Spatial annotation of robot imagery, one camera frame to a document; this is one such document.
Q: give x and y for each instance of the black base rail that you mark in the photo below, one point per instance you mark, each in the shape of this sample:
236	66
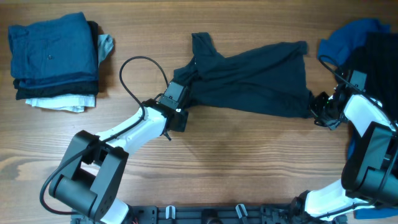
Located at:
239	214

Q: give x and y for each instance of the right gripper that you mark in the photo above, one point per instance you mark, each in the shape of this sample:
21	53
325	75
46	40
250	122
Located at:
314	107

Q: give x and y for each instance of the folded light grey garment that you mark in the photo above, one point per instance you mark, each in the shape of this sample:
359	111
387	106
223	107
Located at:
105	46

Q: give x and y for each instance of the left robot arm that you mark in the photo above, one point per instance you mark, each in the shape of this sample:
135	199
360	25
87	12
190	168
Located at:
88	177

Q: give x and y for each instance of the folded black garment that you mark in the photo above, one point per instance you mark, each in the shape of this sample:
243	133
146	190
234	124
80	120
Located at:
62	88

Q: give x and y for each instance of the dark green t-shirt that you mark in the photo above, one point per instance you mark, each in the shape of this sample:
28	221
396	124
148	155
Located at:
267	80

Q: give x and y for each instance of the folded white garment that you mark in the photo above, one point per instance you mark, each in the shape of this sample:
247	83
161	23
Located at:
68	102

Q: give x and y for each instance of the bright blue t-shirt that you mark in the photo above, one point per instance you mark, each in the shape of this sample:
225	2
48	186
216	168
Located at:
339	46

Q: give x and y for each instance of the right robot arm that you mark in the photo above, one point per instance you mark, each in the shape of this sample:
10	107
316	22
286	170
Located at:
367	180

